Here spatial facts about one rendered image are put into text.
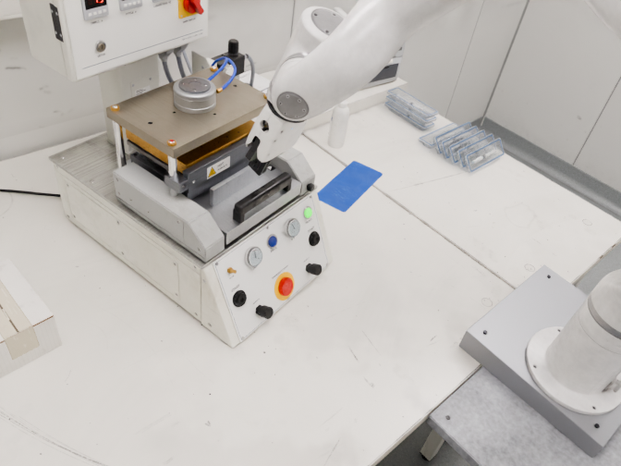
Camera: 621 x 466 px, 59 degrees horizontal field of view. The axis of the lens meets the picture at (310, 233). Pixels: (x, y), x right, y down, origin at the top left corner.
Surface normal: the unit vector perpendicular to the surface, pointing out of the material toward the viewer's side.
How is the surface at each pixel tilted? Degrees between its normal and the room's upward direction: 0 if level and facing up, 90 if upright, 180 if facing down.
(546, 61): 90
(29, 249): 0
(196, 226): 41
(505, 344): 3
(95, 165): 0
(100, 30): 90
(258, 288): 65
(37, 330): 88
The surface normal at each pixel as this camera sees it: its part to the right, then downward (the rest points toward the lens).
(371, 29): 0.36, 0.26
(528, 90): -0.74, 0.38
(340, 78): 0.10, 0.60
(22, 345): 0.70, 0.54
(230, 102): 0.12, -0.73
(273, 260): 0.76, 0.13
